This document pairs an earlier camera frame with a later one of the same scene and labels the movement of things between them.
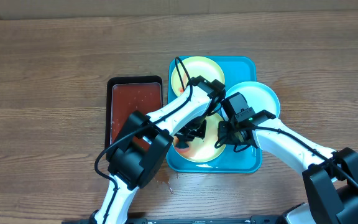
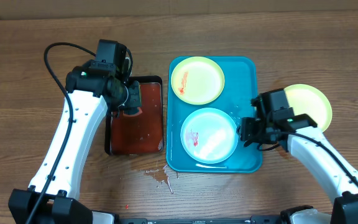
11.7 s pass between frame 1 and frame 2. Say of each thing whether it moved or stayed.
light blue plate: moved
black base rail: stayed
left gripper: moved
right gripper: moved
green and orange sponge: moved
